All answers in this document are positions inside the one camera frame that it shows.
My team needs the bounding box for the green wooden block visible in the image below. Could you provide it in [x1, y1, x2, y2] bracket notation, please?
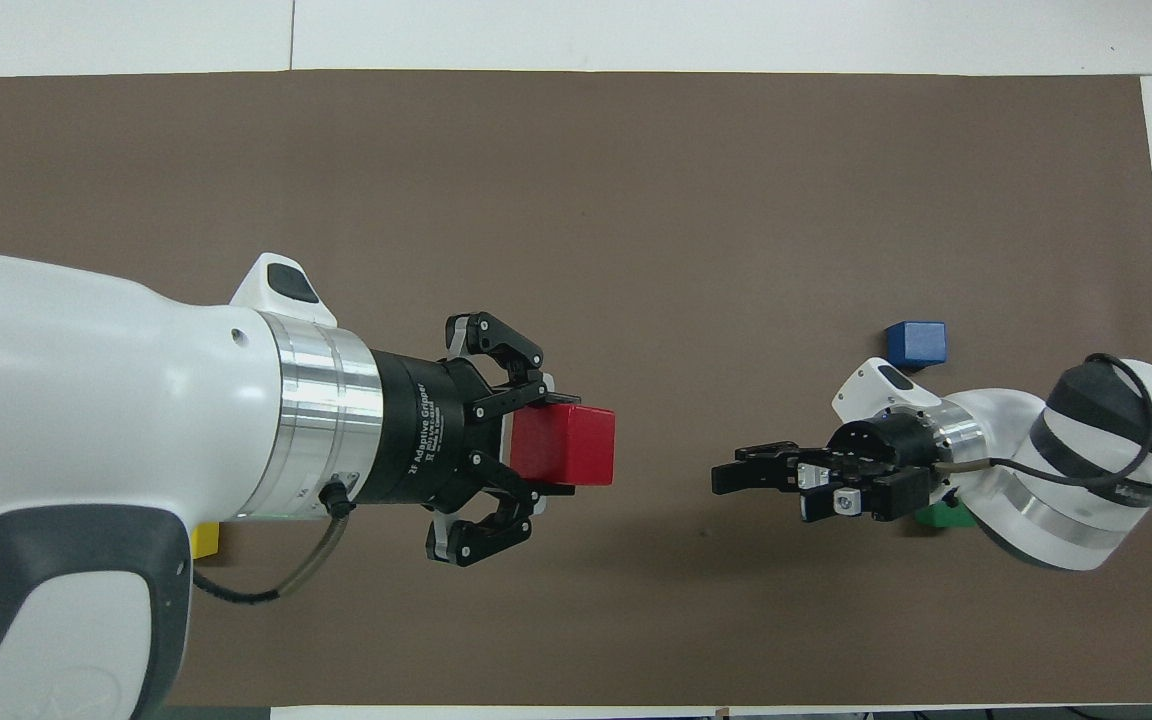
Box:
[913, 500, 978, 530]

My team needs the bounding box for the left arm gripper cable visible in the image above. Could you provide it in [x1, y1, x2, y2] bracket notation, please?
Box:
[192, 478, 357, 605]

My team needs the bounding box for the blue wooden block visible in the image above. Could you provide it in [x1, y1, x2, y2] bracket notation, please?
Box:
[884, 320, 948, 374]

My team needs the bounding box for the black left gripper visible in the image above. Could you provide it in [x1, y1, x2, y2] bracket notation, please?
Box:
[368, 311, 577, 569]

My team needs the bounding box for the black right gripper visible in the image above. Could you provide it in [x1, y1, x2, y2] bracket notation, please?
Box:
[710, 410, 939, 525]

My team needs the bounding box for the red wooden block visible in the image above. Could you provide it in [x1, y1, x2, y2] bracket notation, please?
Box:
[511, 403, 618, 489]

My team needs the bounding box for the brown table mat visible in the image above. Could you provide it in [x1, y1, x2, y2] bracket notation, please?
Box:
[0, 69, 1152, 708]

